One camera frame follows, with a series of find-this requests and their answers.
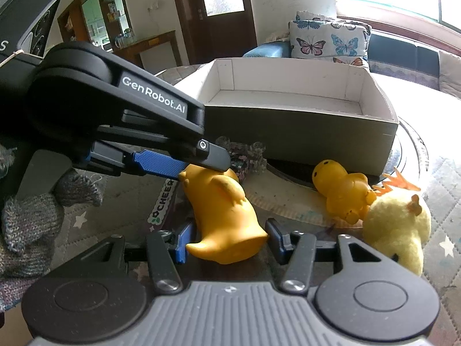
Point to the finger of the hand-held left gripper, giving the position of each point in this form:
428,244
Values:
158,163
212,156

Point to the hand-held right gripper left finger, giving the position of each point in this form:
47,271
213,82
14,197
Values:
185,242

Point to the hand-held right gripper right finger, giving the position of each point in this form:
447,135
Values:
276,238

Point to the large yellow rubber duck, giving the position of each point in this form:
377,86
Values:
223,220

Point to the grey cardboard box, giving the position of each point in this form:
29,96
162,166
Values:
288,129

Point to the person's left hand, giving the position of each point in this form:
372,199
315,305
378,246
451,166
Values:
28,230

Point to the dark patterned toy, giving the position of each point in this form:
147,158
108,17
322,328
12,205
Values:
241,158

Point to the white printed sticker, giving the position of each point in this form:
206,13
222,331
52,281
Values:
164,205

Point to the wooden display cabinet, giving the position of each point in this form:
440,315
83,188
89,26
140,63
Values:
119,25

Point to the small yellow rubber duck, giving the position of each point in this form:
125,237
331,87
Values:
342,193

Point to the blue cushion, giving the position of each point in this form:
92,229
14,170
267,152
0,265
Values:
268,49

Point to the yellow plush chick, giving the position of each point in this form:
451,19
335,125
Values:
399,227

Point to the brown wooden door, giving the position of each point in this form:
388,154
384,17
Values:
216,25

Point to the butterfly print pillow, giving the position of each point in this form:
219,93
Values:
324,39

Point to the star print quilted cloth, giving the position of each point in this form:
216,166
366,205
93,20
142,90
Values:
443,202

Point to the dark sofa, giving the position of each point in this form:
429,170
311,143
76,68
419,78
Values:
407,56

